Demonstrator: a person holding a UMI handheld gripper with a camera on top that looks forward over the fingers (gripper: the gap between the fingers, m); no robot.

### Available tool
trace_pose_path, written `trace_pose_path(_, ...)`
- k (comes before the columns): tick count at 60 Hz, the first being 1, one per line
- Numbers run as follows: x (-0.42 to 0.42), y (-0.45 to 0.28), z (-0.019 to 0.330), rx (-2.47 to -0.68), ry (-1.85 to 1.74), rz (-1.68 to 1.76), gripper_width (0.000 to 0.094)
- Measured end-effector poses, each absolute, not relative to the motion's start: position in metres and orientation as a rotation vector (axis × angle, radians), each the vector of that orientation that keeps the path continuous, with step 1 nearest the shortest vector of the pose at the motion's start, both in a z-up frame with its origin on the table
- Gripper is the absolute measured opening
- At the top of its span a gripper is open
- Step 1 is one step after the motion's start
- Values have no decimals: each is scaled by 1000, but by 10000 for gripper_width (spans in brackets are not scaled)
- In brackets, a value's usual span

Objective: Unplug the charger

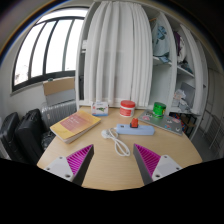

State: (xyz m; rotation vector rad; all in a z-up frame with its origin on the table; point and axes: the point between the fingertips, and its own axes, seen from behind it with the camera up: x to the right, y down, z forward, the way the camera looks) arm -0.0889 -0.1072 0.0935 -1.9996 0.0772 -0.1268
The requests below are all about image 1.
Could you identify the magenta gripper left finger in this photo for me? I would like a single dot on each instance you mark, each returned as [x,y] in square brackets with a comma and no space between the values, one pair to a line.
[73,168]

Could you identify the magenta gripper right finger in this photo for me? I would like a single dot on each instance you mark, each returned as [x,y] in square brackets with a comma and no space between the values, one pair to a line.
[153,166]

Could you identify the orange red charger plug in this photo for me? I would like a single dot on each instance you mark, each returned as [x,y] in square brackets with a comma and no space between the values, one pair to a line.
[134,123]

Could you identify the round wooden table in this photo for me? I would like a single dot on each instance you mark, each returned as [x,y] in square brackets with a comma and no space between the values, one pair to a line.
[108,170]

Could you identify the yellow pink book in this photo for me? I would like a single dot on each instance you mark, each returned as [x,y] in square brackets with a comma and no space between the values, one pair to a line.
[75,125]

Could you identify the grey laptop with stickers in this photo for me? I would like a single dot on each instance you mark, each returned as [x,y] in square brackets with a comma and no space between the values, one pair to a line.
[165,122]

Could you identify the light blue power strip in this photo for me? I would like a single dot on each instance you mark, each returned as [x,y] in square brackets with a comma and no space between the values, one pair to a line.
[140,130]

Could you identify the black suitcase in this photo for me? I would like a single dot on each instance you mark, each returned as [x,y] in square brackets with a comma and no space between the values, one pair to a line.
[28,134]

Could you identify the white radiator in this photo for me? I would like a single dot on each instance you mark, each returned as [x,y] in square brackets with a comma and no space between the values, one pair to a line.
[55,113]

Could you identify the green can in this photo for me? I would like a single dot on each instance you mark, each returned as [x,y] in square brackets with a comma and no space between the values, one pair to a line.
[159,109]

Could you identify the small white blue box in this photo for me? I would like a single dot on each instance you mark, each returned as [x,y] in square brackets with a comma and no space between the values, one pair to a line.
[99,108]

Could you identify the red white plastic jar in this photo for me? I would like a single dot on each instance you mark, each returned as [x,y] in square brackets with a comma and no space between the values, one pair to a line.
[127,108]

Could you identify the black bag far left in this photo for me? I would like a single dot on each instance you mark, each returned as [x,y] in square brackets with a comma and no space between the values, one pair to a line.
[7,137]

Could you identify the cardboard box on radiator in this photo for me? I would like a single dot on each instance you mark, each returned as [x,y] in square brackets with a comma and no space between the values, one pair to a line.
[59,90]

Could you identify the white curtain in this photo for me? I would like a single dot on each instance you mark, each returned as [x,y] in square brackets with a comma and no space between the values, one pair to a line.
[118,60]

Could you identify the white shelving unit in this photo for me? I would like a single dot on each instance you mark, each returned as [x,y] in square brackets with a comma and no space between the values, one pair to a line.
[178,72]

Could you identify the black framed window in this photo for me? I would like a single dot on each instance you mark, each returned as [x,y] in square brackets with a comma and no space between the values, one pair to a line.
[49,49]

